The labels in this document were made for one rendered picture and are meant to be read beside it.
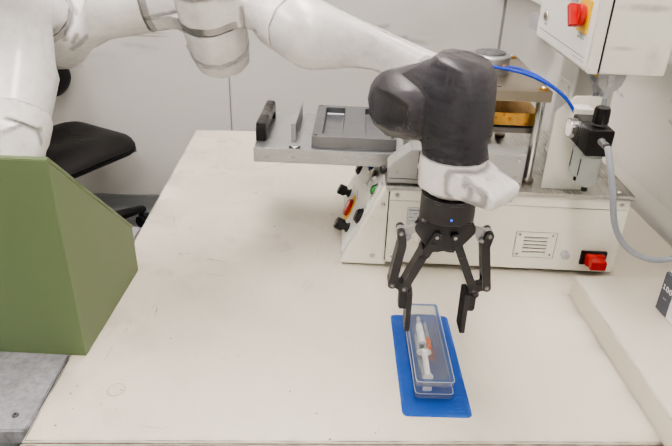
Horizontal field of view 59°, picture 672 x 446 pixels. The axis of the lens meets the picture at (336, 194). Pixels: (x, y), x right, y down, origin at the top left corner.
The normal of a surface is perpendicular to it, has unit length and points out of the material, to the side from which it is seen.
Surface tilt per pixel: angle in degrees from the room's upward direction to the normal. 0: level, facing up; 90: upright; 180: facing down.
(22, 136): 66
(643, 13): 90
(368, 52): 105
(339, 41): 100
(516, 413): 0
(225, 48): 114
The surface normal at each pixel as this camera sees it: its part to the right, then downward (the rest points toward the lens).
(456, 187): -0.54, 0.36
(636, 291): 0.03, -0.90
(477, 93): 0.26, 0.34
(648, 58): -0.04, 0.44
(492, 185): 0.18, -0.73
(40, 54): 0.79, 0.10
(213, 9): 0.44, 0.60
